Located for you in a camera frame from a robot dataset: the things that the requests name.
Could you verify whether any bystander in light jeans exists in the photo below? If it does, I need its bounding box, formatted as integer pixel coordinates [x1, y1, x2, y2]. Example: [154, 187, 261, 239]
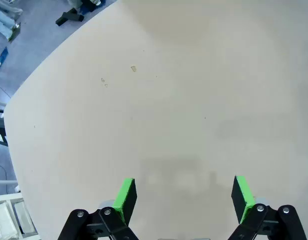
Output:
[0, 4, 23, 41]

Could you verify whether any black floor block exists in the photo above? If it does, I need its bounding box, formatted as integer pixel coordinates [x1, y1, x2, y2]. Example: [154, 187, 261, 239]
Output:
[55, 7, 84, 27]

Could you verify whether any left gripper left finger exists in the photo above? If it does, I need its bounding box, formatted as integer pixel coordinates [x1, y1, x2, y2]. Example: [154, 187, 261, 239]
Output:
[57, 177, 139, 240]

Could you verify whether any silver metal bar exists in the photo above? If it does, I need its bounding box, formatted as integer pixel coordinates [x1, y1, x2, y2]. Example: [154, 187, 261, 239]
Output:
[0, 179, 19, 187]

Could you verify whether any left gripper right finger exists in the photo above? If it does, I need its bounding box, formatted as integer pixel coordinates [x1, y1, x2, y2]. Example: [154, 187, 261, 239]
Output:
[227, 175, 308, 240]

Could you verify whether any white storage tray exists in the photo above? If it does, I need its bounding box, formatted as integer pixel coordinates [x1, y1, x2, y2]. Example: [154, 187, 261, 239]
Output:
[0, 197, 37, 240]

